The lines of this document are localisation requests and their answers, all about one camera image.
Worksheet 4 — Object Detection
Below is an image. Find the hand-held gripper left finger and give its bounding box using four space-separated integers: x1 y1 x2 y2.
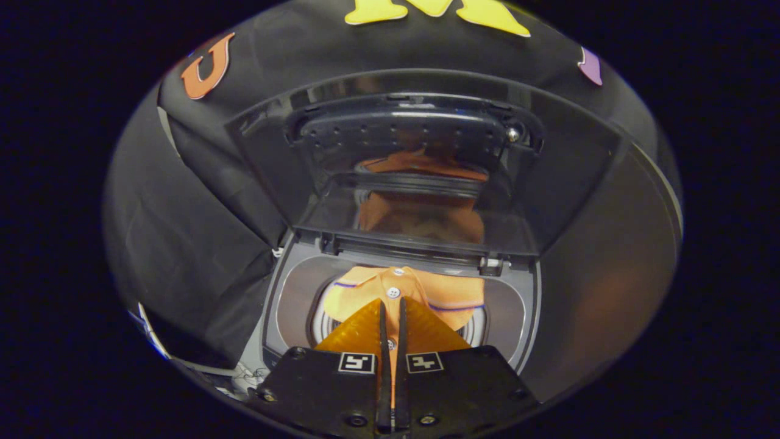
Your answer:
250 298 394 437

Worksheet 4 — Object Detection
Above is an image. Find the dark glass washing machine lid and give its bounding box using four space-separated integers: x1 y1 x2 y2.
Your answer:
224 68 623 258

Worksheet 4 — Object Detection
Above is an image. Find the orange polo shirt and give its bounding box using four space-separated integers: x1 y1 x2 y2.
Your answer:
322 266 487 343

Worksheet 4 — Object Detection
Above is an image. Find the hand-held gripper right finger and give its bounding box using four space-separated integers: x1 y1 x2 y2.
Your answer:
395 297 541 437

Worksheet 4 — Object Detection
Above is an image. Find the black backdrop cloth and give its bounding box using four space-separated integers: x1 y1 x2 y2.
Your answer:
102 0 665 373

